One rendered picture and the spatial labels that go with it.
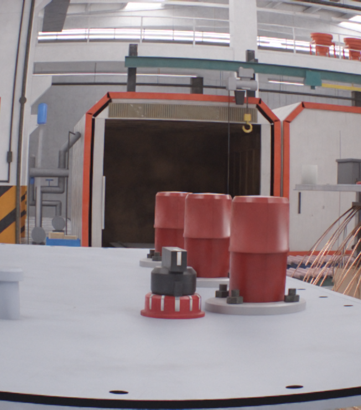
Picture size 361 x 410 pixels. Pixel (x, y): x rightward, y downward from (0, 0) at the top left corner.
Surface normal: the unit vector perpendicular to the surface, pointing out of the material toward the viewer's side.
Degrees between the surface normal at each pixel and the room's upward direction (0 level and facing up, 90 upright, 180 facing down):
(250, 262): 91
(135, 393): 0
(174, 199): 89
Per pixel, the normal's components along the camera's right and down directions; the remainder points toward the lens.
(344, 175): -0.97, -0.05
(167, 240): -0.38, 0.01
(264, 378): 0.03, -1.00
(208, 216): 0.00, -0.01
